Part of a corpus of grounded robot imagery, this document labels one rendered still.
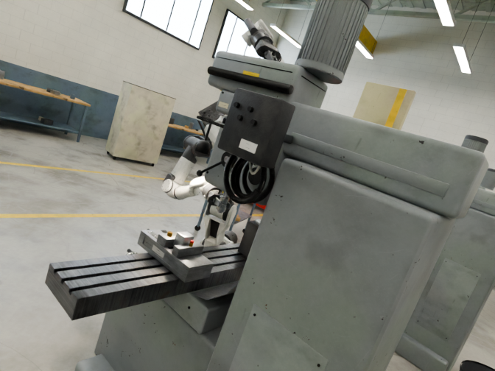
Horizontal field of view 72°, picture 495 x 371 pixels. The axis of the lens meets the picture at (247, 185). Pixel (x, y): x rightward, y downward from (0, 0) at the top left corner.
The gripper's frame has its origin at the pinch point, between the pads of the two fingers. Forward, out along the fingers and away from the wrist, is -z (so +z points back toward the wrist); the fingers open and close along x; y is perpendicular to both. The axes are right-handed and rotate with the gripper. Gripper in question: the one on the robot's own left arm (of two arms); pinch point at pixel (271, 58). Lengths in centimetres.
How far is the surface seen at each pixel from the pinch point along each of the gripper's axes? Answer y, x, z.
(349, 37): 27.0, -6.8, -23.6
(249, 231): -78, -28, -36
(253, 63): -2.4, 11.6, -8.7
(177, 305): -93, 14, -69
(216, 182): -49, 10, -33
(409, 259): 2, -2, -101
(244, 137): -9, 27, -52
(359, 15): 33.9, -8.0, -19.0
